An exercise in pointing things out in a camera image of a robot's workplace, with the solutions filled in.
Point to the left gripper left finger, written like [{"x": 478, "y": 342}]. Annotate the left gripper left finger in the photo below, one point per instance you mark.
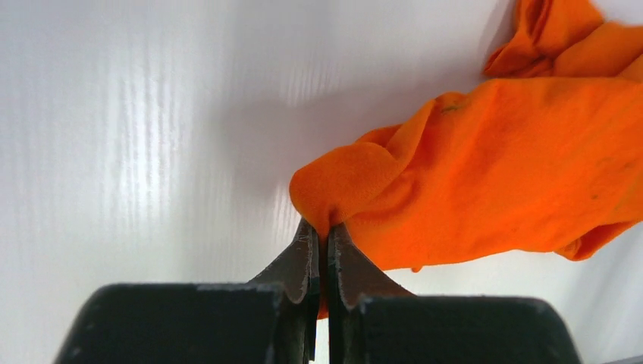
[{"x": 269, "y": 319}]

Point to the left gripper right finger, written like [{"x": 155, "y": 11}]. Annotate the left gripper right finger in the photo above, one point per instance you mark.
[{"x": 372, "y": 319}]

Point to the orange t-shirt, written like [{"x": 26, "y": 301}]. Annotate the orange t-shirt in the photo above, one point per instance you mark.
[{"x": 544, "y": 156}]

